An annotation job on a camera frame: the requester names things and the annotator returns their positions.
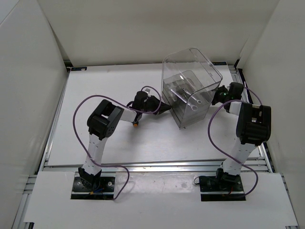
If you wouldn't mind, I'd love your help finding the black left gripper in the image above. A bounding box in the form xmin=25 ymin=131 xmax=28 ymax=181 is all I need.
xmin=141 ymin=95 xmax=171 ymax=115

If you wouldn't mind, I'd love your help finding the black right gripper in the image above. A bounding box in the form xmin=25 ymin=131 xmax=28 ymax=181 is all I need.
xmin=200 ymin=85 xmax=230 ymax=106

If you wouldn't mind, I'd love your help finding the smoky clear plastic drawer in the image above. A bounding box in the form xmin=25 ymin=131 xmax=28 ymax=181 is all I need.
xmin=162 ymin=70 xmax=214 ymax=129

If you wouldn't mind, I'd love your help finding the silver combination wrench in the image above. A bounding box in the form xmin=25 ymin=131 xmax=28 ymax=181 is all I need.
xmin=179 ymin=75 xmax=202 ymax=111

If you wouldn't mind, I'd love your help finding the clear plastic organizer case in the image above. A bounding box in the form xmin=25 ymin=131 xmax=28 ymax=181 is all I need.
xmin=162 ymin=47 xmax=223 ymax=129

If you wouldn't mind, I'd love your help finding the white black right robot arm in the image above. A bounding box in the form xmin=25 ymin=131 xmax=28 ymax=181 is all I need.
xmin=212 ymin=82 xmax=272 ymax=191

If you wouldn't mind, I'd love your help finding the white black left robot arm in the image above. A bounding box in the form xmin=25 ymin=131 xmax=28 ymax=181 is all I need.
xmin=78 ymin=91 xmax=171 ymax=191

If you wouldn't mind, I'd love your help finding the blue tape label right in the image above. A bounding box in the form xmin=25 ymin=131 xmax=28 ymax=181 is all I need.
xmin=213 ymin=62 xmax=227 ymax=66

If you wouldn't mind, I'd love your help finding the blue tape label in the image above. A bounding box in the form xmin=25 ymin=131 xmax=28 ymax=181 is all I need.
xmin=213 ymin=62 xmax=227 ymax=66
xmin=71 ymin=67 xmax=87 ymax=71

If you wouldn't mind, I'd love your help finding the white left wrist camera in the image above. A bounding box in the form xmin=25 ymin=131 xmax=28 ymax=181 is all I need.
xmin=144 ymin=88 xmax=151 ymax=94

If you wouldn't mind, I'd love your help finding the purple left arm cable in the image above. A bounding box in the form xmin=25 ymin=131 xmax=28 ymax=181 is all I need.
xmin=73 ymin=86 xmax=165 ymax=201

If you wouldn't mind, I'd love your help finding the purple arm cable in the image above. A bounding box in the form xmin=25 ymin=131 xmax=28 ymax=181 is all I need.
xmin=208 ymin=85 xmax=263 ymax=198
xmin=73 ymin=86 xmax=165 ymax=201

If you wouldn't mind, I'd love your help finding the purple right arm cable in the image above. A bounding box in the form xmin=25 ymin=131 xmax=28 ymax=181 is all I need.
xmin=208 ymin=85 xmax=263 ymax=198

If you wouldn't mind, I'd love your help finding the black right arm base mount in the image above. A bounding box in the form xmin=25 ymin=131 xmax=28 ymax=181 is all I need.
xmin=193 ymin=176 xmax=246 ymax=202

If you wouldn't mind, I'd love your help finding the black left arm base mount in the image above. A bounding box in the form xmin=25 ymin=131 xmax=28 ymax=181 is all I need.
xmin=70 ymin=173 xmax=115 ymax=200

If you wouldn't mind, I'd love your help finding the aluminium table rail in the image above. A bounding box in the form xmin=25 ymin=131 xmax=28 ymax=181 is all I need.
xmin=12 ymin=156 xmax=272 ymax=229

